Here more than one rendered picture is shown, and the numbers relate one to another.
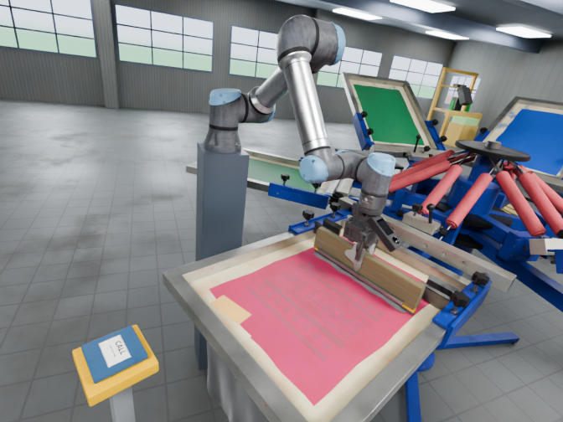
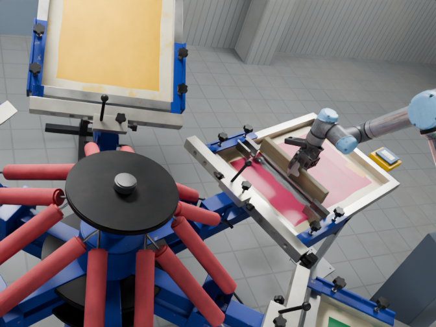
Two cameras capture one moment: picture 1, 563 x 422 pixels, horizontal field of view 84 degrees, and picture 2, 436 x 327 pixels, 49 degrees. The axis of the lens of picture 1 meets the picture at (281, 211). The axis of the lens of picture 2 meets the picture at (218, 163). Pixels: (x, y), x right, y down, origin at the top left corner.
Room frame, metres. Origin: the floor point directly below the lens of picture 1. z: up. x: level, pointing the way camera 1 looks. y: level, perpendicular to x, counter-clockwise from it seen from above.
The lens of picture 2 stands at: (2.46, -0.88, 2.28)
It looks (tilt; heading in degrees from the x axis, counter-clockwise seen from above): 39 degrees down; 170
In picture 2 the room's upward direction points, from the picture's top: 21 degrees clockwise
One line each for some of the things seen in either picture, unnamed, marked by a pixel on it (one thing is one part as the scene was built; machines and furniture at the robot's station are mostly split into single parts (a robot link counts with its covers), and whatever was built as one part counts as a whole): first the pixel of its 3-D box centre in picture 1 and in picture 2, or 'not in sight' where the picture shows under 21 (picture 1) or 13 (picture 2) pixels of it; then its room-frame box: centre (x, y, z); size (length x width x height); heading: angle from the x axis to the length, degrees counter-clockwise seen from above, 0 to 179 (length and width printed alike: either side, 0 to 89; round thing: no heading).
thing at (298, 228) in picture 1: (318, 226); (319, 230); (1.12, -0.16, 0.97); 0.30 x 0.05 x 0.07; 135
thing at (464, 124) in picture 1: (465, 108); not in sight; (10.61, -5.29, 1.07); 1.65 x 1.47 x 2.13; 115
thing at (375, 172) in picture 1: (377, 173); (324, 123); (0.86, -0.25, 1.30); 0.09 x 0.08 x 0.11; 41
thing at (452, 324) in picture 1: (461, 308); (230, 145); (0.73, -0.55, 0.97); 0.30 x 0.05 x 0.07; 135
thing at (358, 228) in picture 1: (364, 223); (309, 152); (0.86, -0.25, 1.14); 0.09 x 0.08 x 0.12; 45
